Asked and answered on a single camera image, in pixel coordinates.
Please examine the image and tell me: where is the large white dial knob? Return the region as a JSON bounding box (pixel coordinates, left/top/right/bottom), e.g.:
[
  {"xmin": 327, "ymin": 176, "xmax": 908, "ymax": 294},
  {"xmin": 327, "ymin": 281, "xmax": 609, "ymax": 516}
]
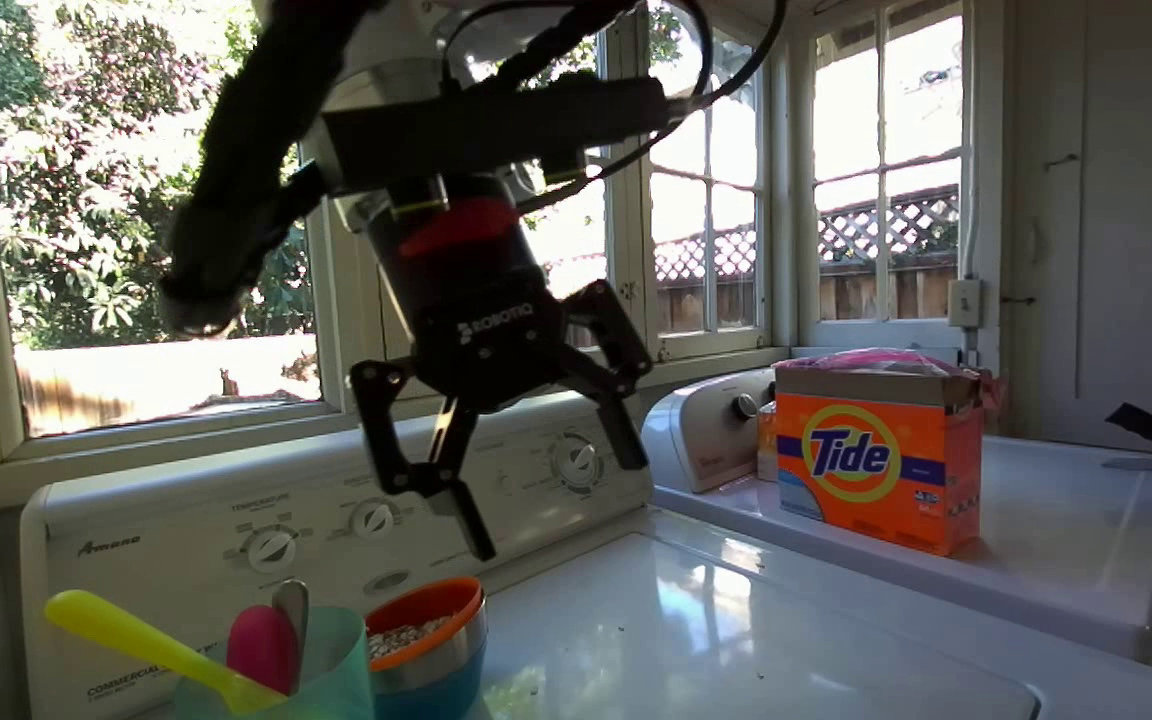
[{"xmin": 549, "ymin": 432, "xmax": 609, "ymax": 496}]

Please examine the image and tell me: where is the white machine with rounded panel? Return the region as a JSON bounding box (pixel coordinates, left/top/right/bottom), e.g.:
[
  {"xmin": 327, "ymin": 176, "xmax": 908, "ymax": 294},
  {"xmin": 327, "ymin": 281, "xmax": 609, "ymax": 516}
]
[{"xmin": 635, "ymin": 366, "xmax": 1152, "ymax": 666}]

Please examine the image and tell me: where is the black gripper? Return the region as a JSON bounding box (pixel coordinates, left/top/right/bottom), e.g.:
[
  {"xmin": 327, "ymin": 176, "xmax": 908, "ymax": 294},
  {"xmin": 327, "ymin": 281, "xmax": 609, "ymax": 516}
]
[{"xmin": 346, "ymin": 172, "xmax": 655, "ymax": 565}]

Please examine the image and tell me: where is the white wall outlet box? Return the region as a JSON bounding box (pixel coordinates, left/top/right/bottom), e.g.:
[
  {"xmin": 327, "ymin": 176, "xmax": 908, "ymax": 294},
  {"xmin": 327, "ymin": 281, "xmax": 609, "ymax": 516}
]
[{"xmin": 949, "ymin": 276, "xmax": 986, "ymax": 334}]

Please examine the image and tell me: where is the white machine with angular panel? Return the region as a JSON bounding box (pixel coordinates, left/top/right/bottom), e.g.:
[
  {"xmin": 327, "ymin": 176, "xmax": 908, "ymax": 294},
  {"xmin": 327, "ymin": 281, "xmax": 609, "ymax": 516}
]
[{"xmin": 13, "ymin": 383, "xmax": 1152, "ymax": 720}]

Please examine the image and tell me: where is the pink plastic bag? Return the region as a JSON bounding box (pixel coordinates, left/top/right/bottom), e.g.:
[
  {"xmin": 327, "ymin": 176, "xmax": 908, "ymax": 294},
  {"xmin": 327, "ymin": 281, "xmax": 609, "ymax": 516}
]
[{"xmin": 790, "ymin": 345, "xmax": 958, "ymax": 381}]

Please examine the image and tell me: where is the orange and blue bowl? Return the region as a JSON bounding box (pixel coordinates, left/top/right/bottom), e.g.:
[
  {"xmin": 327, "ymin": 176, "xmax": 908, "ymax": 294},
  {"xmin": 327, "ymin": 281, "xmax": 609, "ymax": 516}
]
[{"xmin": 363, "ymin": 573, "xmax": 491, "ymax": 720}]

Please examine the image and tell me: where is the white framed single pane window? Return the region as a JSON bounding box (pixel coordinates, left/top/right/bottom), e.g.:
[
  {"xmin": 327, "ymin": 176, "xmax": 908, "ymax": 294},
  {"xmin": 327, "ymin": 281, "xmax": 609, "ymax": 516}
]
[{"xmin": 0, "ymin": 0, "xmax": 386, "ymax": 474}]

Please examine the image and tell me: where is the small white dial knob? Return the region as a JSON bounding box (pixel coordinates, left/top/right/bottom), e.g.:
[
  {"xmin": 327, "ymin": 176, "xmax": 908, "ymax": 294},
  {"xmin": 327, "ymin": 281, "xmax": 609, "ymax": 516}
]
[
  {"xmin": 238, "ymin": 523, "xmax": 303, "ymax": 582},
  {"xmin": 346, "ymin": 496, "xmax": 404, "ymax": 549}
]

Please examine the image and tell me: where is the white panel door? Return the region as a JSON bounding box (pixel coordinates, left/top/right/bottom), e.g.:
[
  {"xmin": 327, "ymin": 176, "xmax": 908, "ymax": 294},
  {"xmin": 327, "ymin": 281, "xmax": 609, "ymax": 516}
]
[{"xmin": 1007, "ymin": 0, "xmax": 1152, "ymax": 453}]

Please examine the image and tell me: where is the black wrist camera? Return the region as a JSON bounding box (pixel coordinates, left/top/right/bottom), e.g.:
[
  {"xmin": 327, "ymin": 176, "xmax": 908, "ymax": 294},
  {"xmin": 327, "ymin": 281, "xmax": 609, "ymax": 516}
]
[{"xmin": 311, "ymin": 72, "xmax": 680, "ymax": 198}]

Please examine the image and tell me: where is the orange Tide detergent box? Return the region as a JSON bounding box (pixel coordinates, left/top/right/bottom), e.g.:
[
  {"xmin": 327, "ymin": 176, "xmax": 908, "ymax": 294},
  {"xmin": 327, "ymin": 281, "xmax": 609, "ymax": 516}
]
[{"xmin": 772, "ymin": 355, "xmax": 990, "ymax": 561}]

